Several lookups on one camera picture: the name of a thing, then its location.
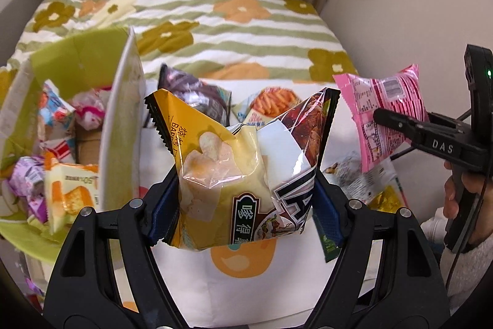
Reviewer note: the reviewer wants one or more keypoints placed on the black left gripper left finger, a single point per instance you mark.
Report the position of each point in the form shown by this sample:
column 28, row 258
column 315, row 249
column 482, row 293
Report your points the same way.
column 82, row 290

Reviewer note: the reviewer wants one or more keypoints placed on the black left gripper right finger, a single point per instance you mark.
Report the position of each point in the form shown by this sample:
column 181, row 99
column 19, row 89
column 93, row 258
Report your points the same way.
column 385, row 276

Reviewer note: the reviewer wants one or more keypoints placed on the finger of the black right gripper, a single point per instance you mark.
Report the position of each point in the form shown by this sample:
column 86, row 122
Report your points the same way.
column 416, row 132

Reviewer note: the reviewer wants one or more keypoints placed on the pink striped snack bag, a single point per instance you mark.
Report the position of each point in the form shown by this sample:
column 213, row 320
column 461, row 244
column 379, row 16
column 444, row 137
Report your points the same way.
column 379, row 107

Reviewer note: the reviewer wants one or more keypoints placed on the cheese stick snack bag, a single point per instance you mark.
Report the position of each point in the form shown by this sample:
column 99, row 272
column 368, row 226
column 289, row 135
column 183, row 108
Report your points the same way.
column 264, row 106

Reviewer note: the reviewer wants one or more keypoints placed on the yellow potato chip bag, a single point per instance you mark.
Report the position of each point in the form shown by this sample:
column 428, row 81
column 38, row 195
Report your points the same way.
column 236, row 183

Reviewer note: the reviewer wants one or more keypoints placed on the gold foil snack bag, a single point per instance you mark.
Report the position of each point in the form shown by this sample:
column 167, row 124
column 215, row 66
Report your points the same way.
column 388, row 201

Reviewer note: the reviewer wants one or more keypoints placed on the white grey snack bag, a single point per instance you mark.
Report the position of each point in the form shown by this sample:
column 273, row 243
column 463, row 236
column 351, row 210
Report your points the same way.
column 347, row 173

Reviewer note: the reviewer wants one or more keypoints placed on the white sleeve forearm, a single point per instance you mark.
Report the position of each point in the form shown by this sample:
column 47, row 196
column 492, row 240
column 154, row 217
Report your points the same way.
column 470, row 267

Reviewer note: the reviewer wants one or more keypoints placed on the purple candy pack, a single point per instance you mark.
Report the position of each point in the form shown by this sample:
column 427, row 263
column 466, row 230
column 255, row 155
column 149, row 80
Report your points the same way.
column 27, row 181

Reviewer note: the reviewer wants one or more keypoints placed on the green storage box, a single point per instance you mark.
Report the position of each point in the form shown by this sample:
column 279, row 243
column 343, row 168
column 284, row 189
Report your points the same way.
column 80, row 98

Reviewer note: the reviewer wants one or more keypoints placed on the dark purple snack bag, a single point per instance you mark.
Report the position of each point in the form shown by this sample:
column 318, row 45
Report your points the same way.
column 213, row 101

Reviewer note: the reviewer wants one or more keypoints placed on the floral striped quilt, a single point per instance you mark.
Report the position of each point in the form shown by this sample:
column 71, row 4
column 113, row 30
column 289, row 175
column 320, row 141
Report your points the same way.
column 219, row 39

